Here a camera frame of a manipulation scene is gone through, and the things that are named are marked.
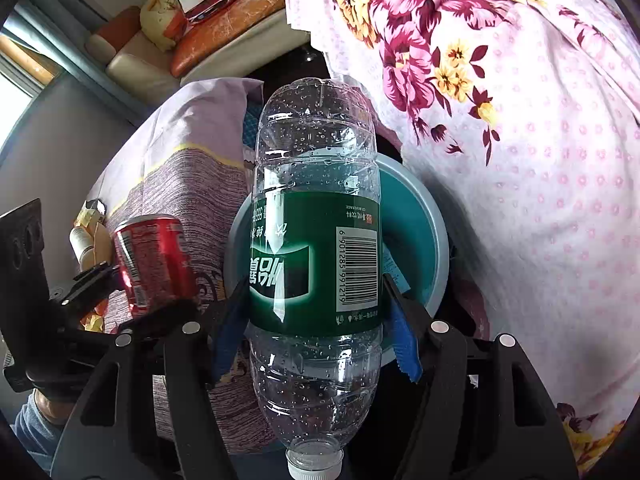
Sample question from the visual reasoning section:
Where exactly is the small white bottle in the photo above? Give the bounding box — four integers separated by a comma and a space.
69, 227, 98, 267

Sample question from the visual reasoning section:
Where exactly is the pink floral blanket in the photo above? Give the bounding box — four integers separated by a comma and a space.
285, 0, 640, 477

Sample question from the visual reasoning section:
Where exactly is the red drink can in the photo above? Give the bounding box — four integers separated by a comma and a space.
112, 214, 200, 318

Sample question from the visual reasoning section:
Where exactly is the person's left forearm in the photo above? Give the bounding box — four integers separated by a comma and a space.
12, 389, 76, 461

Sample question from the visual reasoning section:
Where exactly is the small orange cushion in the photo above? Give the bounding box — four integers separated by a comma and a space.
97, 6, 142, 44

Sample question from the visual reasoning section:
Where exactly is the teal plastic basin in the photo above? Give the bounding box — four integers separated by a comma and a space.
223, 152, 449, 367

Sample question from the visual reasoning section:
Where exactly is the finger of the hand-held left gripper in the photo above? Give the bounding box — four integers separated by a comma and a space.
60, 261, 123, 311
131, 297, 198, 327

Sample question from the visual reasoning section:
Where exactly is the purple striped bed sheet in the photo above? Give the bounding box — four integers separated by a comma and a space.
87, 77, 266, 456

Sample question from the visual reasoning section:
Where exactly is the clear plastic bottle green label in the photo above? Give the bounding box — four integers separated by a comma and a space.
248, 77, 383, 479

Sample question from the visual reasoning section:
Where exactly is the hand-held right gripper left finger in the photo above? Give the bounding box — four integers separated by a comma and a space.
50, 276, 251, 480

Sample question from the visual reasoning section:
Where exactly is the yellow cushion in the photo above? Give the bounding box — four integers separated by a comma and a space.
140, 0, 190, 52

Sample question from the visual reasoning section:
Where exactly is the long orange cushion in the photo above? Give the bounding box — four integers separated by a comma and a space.
170, 0, 287, 78

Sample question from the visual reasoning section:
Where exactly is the beige sofa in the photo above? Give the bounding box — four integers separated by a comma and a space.
82, 0, 312, 95

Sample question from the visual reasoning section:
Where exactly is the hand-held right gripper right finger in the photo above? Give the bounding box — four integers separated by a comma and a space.
382, 272, 581, 480

